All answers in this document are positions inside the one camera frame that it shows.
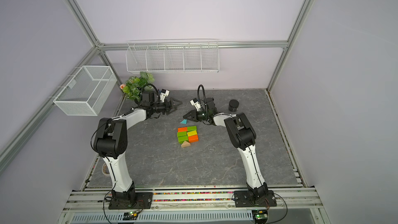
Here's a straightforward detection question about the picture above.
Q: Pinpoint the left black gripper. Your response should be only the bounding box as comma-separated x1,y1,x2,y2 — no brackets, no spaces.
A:
151,97,182,115

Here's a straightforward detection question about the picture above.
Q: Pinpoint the tape roll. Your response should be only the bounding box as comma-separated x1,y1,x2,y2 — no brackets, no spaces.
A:
101,163,110,176

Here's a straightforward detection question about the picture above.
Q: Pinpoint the orange block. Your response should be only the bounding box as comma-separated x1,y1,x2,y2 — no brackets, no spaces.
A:
188,135,199,143
177,127,187,132

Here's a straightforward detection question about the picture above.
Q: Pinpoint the yellow block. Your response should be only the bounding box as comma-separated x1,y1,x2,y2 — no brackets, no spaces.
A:
187,130,198,137

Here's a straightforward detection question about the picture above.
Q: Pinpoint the black cylinder container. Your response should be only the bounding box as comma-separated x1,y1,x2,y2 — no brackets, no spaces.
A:
228,99,239,113

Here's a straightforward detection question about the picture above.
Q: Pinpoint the green block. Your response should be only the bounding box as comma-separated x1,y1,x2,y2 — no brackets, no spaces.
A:
187,125,197,132
177,131,187,137
178,135,189,144

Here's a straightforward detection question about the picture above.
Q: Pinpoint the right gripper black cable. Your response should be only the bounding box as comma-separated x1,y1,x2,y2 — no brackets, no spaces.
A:
197,84,207,113

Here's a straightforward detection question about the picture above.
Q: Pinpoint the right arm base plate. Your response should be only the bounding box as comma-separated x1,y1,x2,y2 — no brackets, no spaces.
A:
232,190,277,208

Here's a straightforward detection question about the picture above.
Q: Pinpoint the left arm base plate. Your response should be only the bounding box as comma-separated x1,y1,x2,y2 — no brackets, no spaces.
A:
108,192,153,210

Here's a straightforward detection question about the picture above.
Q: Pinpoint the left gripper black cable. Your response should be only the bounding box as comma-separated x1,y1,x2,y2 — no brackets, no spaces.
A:
140,83,160,100

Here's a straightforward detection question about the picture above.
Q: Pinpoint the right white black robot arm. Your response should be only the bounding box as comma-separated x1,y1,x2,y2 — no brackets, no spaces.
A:
183,97,269,201

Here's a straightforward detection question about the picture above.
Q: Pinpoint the white mesh side basket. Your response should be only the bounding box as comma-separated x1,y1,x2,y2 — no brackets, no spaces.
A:
53,65,117,116

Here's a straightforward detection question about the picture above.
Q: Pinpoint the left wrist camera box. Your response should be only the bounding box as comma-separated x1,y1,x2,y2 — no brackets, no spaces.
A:
160,89,170,102

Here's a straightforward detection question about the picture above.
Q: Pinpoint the tan wooden triangle block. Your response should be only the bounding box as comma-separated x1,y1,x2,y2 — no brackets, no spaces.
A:
181,141,191,148

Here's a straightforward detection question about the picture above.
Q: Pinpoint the green potted plant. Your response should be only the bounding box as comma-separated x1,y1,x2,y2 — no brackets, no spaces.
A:
119,72,154,103

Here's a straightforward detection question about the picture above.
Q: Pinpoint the long white wire basket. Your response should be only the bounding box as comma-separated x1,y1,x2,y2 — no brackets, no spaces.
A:
125,39,220,73

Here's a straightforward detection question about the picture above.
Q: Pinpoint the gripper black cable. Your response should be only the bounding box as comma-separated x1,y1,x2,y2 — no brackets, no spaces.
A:
197,84,207,113
140,83,160,100

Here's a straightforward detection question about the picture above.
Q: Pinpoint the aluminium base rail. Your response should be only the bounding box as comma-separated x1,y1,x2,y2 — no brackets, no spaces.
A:
63,186,324,212

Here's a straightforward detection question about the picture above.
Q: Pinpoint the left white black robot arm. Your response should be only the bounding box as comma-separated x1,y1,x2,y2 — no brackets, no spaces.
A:
91,90,182,203

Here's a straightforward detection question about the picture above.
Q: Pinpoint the white vented cable duct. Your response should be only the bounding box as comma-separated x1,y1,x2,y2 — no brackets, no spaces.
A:
68,210,254,224

